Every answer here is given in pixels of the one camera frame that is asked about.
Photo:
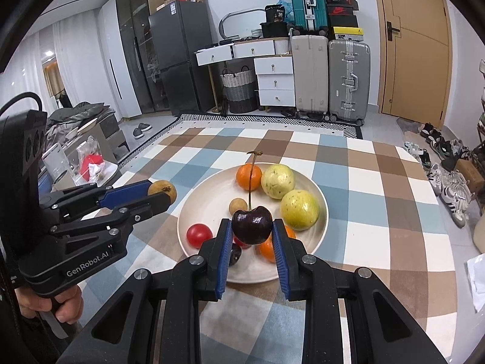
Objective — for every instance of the orange tangerine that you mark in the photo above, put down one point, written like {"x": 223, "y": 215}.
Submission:
{"x": 265, "y": 252}
{"x": 244, "y": 178}

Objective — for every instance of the white drawer dresser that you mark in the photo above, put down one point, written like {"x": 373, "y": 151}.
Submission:
{"x": 274, "y": 79}

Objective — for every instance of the black red shoe box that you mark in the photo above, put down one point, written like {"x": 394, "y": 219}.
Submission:
{"x": 341, "y": 5}

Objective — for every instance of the grey white woven basket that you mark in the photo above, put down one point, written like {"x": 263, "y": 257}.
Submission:
{"x": 238, "y": 91}

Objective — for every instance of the brown longan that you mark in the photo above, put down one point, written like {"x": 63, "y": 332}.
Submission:
{"x": 237, "y": 207}
{"x": 165, "y": 189}

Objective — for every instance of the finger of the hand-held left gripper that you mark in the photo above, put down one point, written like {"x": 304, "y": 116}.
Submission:
{"x": 125, "y": 194}
{"x": 147, "y": 208}

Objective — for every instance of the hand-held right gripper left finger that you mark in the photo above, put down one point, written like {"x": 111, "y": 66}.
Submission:
{"x": 223, "y": 259}

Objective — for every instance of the white wardrobe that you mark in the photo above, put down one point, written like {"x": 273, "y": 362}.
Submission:
{"x": 110, "y": 64}

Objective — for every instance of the white paper bag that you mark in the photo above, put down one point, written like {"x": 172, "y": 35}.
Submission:
{"x": 476, "y": 280}

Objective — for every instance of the black yellow shoe box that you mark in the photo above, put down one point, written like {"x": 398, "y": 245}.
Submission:
{"x": 346, "y": 34}

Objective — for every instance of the row of shoes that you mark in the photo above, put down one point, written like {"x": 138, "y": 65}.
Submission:
{"x": 447, "y": 182}

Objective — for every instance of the pale yellow passion fruit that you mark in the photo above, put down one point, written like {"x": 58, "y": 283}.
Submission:
{"x": 278, "y": 182}

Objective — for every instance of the silver suitcase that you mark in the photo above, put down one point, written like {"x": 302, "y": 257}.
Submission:
{"x": 348, "y": 83}

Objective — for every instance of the black storage box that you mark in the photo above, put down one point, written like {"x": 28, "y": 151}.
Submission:
{"x": 273, "y": 29}

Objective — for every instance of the beige suitcase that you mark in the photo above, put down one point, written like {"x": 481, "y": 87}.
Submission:
{"x": 310, "y": 76}

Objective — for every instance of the wooden door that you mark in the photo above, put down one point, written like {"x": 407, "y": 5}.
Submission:
{"x": 413, "y": 45}

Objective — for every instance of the pair of grey slippers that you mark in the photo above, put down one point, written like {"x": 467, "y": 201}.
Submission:
{"x": 142, "y": 131}

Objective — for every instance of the yellow green passion fruit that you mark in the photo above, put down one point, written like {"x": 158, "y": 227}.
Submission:
{"x": 299, "y": 210}

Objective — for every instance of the dark red cherry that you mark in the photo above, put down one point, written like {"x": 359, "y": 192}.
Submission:
{"x": 252, "y": 225}

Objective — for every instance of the white curtain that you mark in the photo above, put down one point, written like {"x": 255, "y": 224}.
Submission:
{"x": 30, "y": 68}

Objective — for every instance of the grey door mat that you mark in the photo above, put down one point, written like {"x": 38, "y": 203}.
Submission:
{"x": 411, "y": 126}

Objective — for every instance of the dark grey refrigerator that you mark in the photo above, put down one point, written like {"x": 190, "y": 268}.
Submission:
{"x": 182, "y": 57}

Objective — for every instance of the teal suitcase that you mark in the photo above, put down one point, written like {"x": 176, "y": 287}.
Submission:
{"x": 305, "y": 2}

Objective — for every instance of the blue plastic bag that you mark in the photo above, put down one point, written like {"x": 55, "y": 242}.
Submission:
{"x": 286, "y": 9}

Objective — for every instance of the cream round plate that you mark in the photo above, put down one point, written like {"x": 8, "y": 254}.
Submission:
{"x": 212, "y": 204}

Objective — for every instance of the dark glass cabinet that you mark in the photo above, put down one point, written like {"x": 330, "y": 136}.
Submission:
{"x": 136, "y": 45}

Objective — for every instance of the chair with grey clothes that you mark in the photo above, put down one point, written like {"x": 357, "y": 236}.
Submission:
{"x": 75, "y": 121}

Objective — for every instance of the person's left hand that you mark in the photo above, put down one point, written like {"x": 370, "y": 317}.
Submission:
{"x": 70, "y": 307}

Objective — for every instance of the red cherry tomato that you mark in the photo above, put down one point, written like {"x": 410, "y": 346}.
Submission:
{"x": 199, "y": 236}
{"x": 239, "y": 244}

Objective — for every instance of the checked tablecloth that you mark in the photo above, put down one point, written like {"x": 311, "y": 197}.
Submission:
{"x": 379, "y": 216}

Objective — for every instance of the red item in plastic bag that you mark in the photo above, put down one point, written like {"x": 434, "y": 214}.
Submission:
{"x": 93, "y": 161}

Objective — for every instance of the chrome arched mirror frame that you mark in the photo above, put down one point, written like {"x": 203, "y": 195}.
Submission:
{"x": 231, "y": 21}

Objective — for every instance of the white ribbed bin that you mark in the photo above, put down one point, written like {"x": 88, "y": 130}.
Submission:
{"x": 282, "y": 45}

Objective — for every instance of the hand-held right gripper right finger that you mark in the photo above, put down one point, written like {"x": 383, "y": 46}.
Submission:
{"x": 280, "y": 261}

